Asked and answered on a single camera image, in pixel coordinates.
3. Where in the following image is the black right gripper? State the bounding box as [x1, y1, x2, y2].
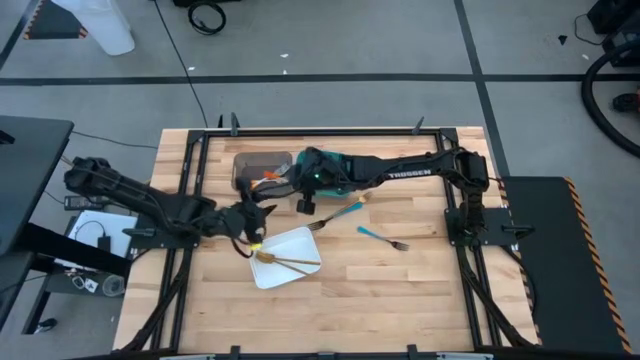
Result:
[251, 146, 351, 203]

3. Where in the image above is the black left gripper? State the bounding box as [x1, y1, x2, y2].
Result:
[218, 201, 279, 241]

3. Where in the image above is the white plastic bin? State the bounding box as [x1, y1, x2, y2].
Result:
[248, 225, 324, 291]

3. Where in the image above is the smoky grey plastic bin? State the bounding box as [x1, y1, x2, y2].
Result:
[231, 150, 296, 194]

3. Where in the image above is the teal-handled black fork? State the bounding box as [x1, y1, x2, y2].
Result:
[306, 199, 365, 232]
[356, 225, 411, 252]

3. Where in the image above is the teal plastic bin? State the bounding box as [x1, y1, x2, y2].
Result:
[293, 148, 357, 199]

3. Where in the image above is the white paper sheet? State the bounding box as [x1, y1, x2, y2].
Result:
[67, 209, 139, 251]

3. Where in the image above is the clear plastic cup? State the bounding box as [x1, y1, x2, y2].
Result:
[101, 273, 127, 298]

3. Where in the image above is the black remote control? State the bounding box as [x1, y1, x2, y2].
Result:
[63, 195, 104, 212]

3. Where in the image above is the white cone-shaped object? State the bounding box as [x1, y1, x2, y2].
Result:
[51, 0, 136, 57]

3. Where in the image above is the black desk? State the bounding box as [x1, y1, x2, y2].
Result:
[0, 115, 132, 335]

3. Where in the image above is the hazard-striped floor mat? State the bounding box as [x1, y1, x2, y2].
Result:
[22, 0, 90, 41]

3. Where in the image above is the black hazard-striped platform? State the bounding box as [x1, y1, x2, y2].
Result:
[502, 175, 635, 355]

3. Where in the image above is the black wheel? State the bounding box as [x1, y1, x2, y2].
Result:
[612, 92, 640, 114]

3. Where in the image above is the black floor equipment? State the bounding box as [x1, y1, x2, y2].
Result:
[587, 0, 640, 69]

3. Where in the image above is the black aluminium table frame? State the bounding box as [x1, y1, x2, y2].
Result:
[119, 112, 539, 360]

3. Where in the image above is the long black floor cable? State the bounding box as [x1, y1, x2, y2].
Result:
[152, 0, 209, 129]

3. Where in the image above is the coiled black cable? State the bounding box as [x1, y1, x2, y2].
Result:
[187, 0, 228, 37]

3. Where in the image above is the thick black hose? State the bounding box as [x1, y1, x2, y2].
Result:
[581, 38, 640, 161]

